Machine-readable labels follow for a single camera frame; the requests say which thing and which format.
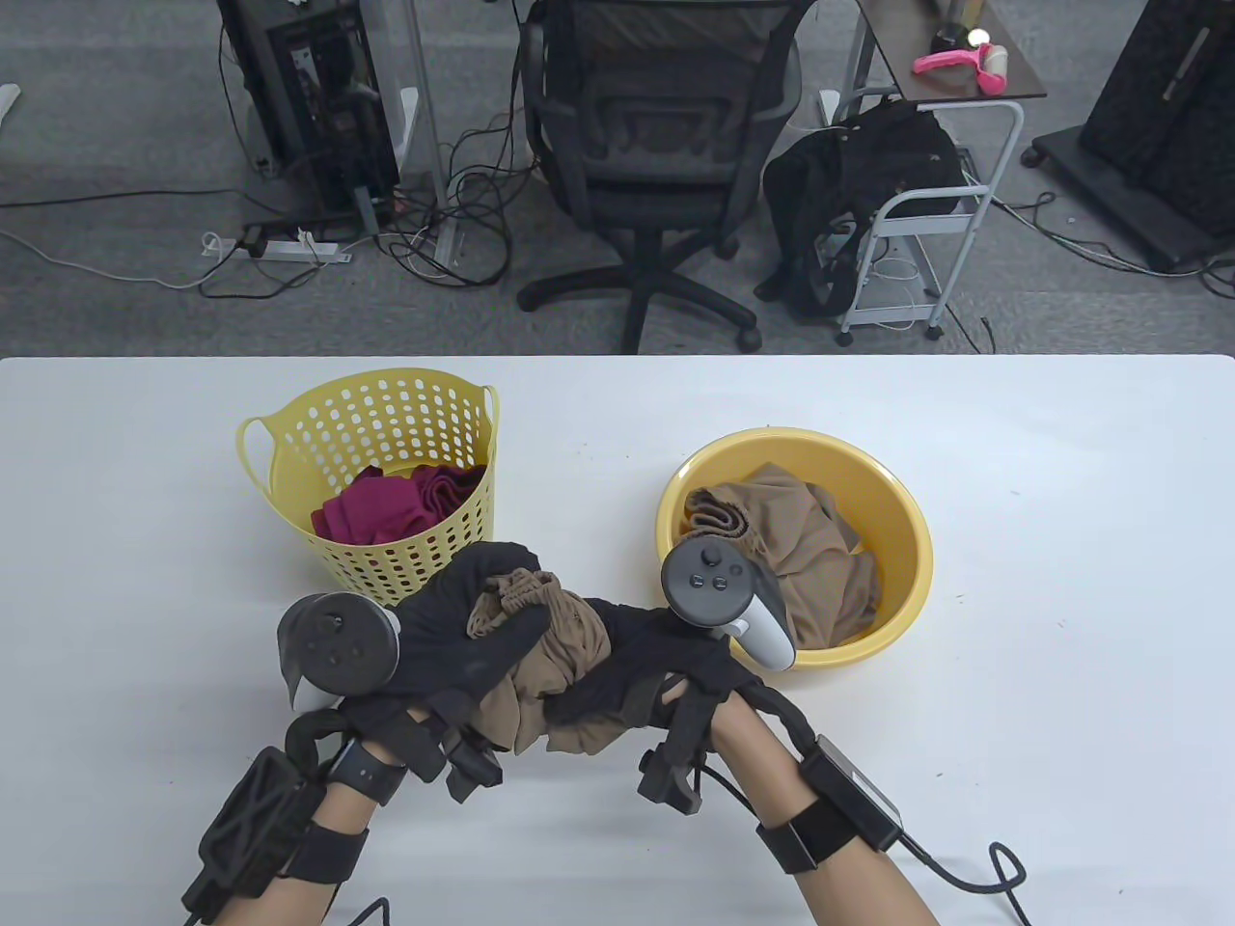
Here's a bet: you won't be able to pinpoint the person's left hand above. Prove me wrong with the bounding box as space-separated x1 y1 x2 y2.
340 542 553 777

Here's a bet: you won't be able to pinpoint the person's right hand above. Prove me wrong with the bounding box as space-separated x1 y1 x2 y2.
545 598 765 751

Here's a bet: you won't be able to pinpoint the tan shorts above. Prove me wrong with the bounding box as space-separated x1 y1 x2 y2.
466 569 628 755
680 463 881 649

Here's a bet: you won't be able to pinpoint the maroon shorts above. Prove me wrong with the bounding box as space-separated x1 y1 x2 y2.
311 463 488 543

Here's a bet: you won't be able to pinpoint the person's right forearm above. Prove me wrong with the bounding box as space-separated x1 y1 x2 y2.
709 694 937 926

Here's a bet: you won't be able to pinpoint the black mesh forearm pack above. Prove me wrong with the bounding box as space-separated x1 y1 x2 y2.
183 748 324 917

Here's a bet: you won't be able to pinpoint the person's left forearm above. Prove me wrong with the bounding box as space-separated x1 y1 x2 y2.
207 733 406 926

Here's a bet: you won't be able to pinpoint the dark grey tracking controller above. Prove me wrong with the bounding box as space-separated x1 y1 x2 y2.
661 538 797 671
277 593 401 713

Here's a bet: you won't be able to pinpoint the black wrist band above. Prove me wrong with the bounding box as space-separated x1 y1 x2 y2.
326 738 406 806

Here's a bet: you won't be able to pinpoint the black power pack box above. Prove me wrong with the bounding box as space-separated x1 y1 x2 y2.
799 735 905 852

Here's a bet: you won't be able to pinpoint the yellow perforated plastic basket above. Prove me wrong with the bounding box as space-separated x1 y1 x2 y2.
236 368 501 609

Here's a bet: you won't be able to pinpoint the yellow plastic basin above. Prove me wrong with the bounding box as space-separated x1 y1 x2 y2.
656 427 934 668

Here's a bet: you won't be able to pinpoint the white power strip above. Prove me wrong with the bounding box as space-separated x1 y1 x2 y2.
203 231 353 263

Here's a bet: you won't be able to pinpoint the black office chair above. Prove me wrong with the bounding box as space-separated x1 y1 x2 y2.
518 0 807 355

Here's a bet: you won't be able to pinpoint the black backpack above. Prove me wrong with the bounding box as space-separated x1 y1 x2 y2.
755 96 966 319

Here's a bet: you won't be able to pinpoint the black computer tower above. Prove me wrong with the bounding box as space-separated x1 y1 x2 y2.
217 0 401 223

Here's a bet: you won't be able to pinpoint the white cart with brown top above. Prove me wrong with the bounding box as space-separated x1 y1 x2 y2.
835 0 1048 346

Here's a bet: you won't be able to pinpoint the pink plastic gadget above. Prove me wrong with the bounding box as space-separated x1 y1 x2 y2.
914 43 1009 95

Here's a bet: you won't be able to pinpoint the black rolling stand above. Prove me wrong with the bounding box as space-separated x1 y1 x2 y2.
1023 0 1235 273

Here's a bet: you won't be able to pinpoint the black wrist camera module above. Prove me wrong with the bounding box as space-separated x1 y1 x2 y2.
446 738 505 802
637 748 703 811

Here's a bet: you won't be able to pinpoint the black elastic forearm strap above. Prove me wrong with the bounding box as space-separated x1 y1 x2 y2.
280 825 371 884
755 799 860 874

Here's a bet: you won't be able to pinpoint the thick black power cable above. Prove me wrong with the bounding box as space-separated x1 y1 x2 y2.
897 834 1029 926

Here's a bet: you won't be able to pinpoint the tangle of black floor cables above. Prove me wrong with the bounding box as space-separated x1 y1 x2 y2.
381 0 556 288

